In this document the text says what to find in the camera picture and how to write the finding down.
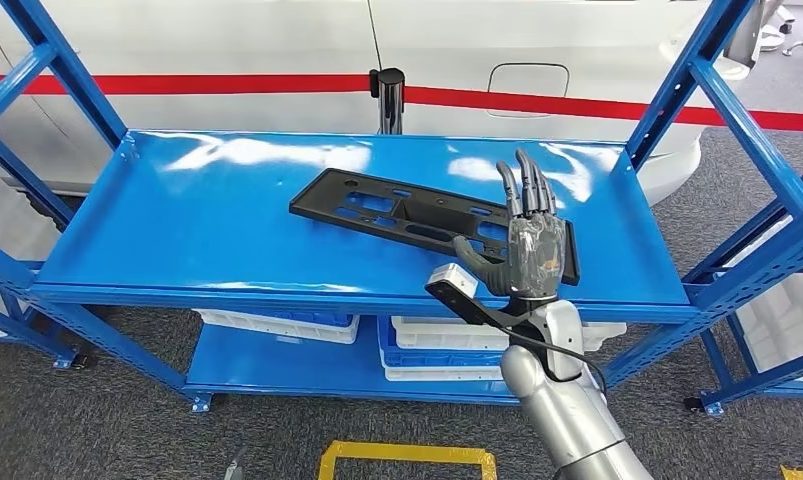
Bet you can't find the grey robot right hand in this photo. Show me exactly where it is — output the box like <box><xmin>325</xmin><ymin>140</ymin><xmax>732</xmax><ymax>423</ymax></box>
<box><xmin>451</xmin><ymin>148</ymin><xmax>569</xmax><ymax>301</ymax></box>

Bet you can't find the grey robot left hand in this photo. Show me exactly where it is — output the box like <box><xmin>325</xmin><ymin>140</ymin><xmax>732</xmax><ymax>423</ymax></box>
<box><xmin>223</xmin><ymin>445</ymin><xmax>249</xmax><ymax>480</ymax></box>

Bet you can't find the black plastic plate bracket part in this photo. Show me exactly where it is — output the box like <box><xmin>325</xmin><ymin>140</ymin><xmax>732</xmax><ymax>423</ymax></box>
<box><xmin>288</xmin><ymin>167</ymin><xmax>582</xmax><ymax>287</ymax></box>

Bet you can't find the blue steel shelf rack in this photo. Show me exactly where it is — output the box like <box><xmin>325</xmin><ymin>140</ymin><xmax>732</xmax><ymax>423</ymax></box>
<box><xmin>0</xmin><ymin>0</ymin><xmax>803</xmax><ymax>415</ymax></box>
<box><xmin>682</xmin><ymin>218</ymin><xmax>803</xmax><ymax>417</ymax></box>
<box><xmin>0</xmin><ymin>278</ymin><xmax>91</xmax><ymax>371</ymax></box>

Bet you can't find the white plastic bin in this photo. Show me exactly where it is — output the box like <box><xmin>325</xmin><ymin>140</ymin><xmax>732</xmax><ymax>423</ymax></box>
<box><xmin>390</xmin><ymin>315</ymin><xmax>629</xmax><ymax>352</ymax></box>
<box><xmin>192</xmin><ymin>307</ymin><xmax>361</xmax><ymax>346</ymax></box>
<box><xmin>735</xmin><ymin>218</ymin><xmax>803</xmax><ymax>386</ymax></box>
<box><xmin>382</xmin><ymin>364</ymin><xmax>508</xmax><ymax>383</ymax></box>

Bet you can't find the white round floor stand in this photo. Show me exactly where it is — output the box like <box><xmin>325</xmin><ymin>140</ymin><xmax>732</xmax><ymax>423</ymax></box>
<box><xmin>758</xmin><ymin>6</ymin><xmax>794</xmax><ymax>53</ymax></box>

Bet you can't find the white car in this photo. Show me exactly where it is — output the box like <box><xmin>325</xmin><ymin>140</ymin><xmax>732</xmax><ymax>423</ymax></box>
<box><xmin>0</xmin><ymin>0</ymin><xmax>750</xmax><ymax>207</ymax></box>

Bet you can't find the red barrier belt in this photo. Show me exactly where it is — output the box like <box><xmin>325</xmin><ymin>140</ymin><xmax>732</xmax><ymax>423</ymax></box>
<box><xmin>0</xmin><ymin>72</ymin><xmax>803</xmax><ymax>134</ymax></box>

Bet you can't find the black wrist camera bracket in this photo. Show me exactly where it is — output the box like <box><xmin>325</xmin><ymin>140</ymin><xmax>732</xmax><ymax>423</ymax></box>
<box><xmin>426</xmin><ymin>281</ymin><xmax>531</xmax><ymax>331</ymax></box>

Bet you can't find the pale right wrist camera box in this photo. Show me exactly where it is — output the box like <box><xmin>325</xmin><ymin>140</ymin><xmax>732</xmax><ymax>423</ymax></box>
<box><xmin>426</xmin><ymin>262</ymin><xmax>480</xmax><ymax>301</ymax></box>

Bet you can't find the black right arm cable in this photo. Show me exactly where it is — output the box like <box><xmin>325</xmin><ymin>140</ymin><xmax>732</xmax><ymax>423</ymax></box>
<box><xmin>503</xmin><ymin>324</ymin><xmax>609</xmax><ymax>399</ymax></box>

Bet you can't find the black stanchion post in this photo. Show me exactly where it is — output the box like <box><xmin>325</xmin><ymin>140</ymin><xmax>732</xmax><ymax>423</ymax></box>
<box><xmin>369</xmin><ymin>67</ymin><xmax>407</xmax><ymax>136</ymax></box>

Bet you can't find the grey metal post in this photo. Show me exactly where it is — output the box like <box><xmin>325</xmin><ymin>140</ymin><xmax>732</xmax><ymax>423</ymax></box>
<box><xmin>725</xmin><ymin>0</ymin><xmax>783</xmax><ymax>68</ymax></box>

